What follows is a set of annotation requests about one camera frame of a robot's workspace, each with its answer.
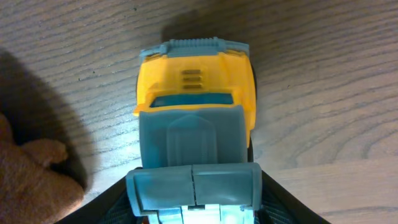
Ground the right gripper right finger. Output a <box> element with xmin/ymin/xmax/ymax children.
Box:
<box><xmin>257</xmin><ymin>171</ymin><xmax>330</xmax><ymax>224</ymax></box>

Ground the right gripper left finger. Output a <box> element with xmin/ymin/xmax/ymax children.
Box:
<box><xmin>56</xmin><ymin>180</ymin><xmax>137</xmax><ymax>224</ymax></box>

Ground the brown plush toy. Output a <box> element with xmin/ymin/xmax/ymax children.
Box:
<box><xmin>1</xmin><ymin>114</ymin><xmax>85</xmax><ymax>223</ymax></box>

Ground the yellow grey toy truck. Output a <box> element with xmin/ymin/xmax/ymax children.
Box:
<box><xmin>126</xmin><ymin>37</ymin><xmax>262</xmax><ymax>223</ymax></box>

